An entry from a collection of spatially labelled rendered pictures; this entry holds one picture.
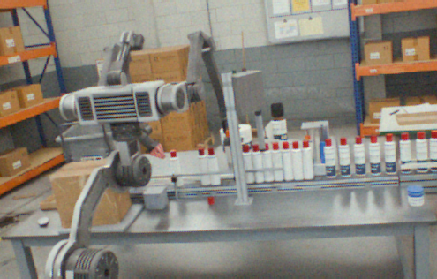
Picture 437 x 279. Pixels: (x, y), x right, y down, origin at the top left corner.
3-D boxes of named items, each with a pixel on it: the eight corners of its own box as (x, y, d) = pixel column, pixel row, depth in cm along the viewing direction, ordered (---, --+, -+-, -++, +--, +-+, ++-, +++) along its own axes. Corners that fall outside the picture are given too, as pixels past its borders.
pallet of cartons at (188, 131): (214, 142, 699) (200, 41, 664) (199, 161, 622) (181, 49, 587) (135, 147, 728) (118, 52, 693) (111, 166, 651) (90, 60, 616)
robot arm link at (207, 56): (191, 43, 255) (209, 37, 251) (194, 41, 260) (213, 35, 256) (218, 120, 267) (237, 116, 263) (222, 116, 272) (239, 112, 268)
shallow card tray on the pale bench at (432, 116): (440, 115, 377) (440, 110, 376) (447, 122, 355) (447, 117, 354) (395, 118, 385) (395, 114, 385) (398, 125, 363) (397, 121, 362)
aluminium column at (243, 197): (248, 199, 258) (231, 70, 241) (247, 202, 253) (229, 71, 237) (240, 199, 259) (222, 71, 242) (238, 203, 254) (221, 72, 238)
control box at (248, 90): (266, 108, 251) (261, 70, 246) (242, 116, 240) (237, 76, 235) (251, 106, 258) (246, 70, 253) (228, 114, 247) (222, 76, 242)
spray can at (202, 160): (212, 182, 276) (207, 147, 271) (209, 185, 271) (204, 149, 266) (202, 183, 277) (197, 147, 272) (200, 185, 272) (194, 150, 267)
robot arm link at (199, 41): (184, 28, 252) (201, 22, 248) (197, 45, 262) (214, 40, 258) (177, 99, 227) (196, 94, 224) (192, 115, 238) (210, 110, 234)
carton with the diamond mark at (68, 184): (131, 204, 267) (122, 156, 260) (119, 223, 244) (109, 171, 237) (78, 209, 270) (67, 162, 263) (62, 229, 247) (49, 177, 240)
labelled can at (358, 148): (365, 173, 257) (363, 135, 252) (366, 177, 252) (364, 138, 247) (355, 173, 258) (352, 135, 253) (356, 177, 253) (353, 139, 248)
